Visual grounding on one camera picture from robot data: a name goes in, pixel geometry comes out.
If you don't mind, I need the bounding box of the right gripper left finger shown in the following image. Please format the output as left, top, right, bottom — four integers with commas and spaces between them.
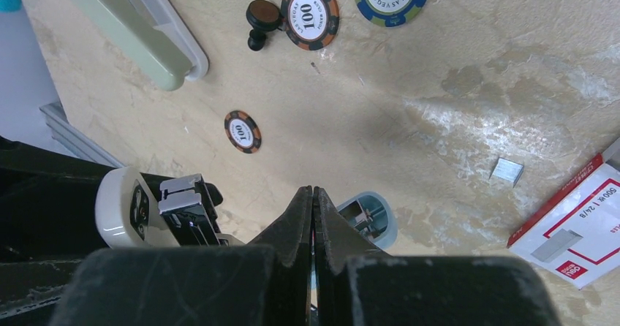
50, 186, 312, 325

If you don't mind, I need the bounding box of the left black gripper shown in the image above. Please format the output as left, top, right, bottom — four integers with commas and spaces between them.
0, 137, 161, 326

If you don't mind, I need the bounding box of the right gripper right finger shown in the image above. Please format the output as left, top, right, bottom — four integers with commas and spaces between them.
313, 187, 560, 325

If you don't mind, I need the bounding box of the blue stapler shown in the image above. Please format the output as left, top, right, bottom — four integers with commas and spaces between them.
94, 166, 399, 252

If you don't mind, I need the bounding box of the silver staple strip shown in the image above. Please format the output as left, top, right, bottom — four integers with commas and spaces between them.
489, 157, 524, 187

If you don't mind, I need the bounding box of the green stapler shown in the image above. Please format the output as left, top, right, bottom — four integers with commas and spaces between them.
71, 0, 209, 91

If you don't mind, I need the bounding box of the orange poker chip lower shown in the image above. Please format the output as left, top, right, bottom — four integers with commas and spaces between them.
224, 110, 262, 154

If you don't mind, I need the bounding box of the orange poker chip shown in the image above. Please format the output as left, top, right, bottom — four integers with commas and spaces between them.
280, 0, 340, 51
224, 110, 262, 154

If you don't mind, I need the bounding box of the small black knob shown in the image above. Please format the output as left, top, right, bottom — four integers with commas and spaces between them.
246, 0, 283, 51

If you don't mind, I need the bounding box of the orange poker chip upper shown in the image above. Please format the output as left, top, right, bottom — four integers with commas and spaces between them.
280, 0, 340, 51

